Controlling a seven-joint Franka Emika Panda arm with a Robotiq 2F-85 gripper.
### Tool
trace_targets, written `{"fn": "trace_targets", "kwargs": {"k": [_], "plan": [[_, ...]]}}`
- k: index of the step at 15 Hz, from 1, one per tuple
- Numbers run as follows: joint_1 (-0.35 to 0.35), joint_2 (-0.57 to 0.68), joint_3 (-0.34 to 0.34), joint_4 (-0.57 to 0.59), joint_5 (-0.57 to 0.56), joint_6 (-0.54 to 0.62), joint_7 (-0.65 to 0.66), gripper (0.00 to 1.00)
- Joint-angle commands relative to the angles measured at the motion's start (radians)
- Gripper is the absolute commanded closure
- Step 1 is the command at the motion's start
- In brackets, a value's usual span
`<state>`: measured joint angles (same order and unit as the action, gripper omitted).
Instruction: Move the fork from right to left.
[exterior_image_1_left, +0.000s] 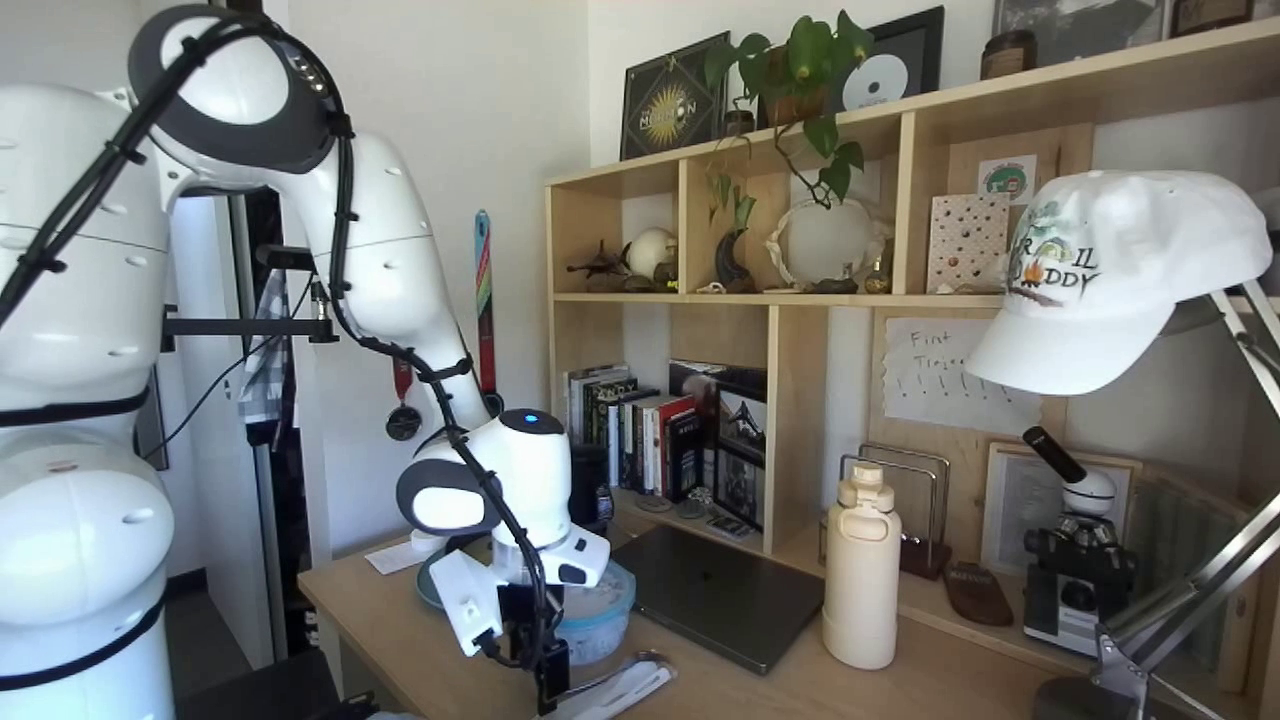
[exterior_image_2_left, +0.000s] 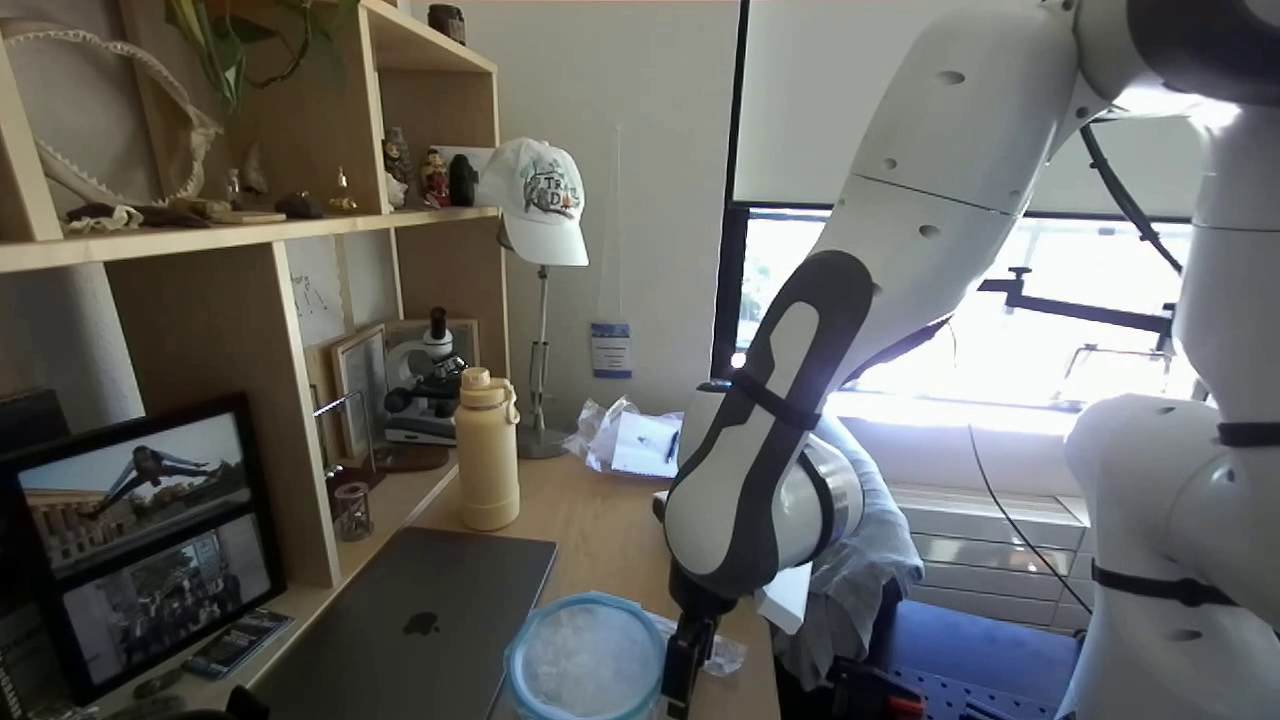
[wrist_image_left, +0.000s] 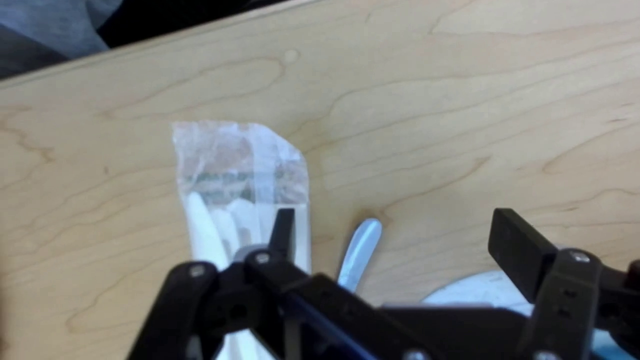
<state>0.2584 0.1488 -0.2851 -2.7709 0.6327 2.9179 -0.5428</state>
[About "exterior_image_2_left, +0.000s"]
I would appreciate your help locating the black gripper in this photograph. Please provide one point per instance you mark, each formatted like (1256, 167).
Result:
(681, 661)

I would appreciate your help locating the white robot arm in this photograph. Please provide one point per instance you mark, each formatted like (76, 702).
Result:
(935, 163)

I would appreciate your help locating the clear plastic cutlery packet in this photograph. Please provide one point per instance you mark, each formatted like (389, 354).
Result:
(728, 658)

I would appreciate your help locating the round container with blue rim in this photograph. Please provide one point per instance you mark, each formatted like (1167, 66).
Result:
(587, 661)

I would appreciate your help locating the blue grey cloth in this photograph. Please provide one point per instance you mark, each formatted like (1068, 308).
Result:
(875, 547)

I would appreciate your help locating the crumpled white papers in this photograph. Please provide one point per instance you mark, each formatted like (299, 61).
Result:
(632, 439)

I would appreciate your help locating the cream water bottle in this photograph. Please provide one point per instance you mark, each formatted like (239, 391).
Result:
(489, 454)

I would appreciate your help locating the grey laptop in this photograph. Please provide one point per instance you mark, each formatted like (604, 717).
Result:
(402, 624)

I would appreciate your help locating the blue chair seat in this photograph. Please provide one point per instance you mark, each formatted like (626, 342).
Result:
(987, 667)

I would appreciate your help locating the small glass jar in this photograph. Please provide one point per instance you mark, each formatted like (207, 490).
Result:
(353, 509)

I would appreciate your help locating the black microscope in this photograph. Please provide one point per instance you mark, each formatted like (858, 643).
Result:
(429, 383)

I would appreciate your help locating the dark flat remote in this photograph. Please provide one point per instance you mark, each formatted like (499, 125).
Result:
(233, 644)

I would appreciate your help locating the white baseball cap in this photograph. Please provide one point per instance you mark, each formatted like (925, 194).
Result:
(541, 201)

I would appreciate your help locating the dark figurine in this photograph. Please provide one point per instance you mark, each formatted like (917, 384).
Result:
(462, 183)

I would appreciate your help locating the reddish figurine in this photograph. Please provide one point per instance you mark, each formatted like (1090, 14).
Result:
(432, 179)

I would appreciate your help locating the wooden shelf unit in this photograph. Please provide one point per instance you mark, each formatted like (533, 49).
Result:
(200, 345)

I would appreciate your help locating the green potted plant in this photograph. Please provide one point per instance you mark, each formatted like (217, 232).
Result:
(233, 40)

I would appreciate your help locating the blue white wall sticker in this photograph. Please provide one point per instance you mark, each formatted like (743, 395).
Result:
(608, 351)

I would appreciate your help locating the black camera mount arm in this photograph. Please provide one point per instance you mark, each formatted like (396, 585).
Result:
(1081, 308)

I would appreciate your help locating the black photo frame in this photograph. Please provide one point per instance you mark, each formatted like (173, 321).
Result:
(147, 547)

